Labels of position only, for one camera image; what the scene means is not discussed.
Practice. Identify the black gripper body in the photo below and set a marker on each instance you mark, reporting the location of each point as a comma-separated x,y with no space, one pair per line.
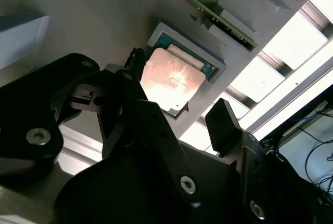
117,195

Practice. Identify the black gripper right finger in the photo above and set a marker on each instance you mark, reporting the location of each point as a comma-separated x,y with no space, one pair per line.
223,128

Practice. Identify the silver CPU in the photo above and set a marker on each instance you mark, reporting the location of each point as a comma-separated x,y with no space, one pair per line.
171,78

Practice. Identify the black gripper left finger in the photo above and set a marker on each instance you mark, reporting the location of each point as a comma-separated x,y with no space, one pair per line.
31,109

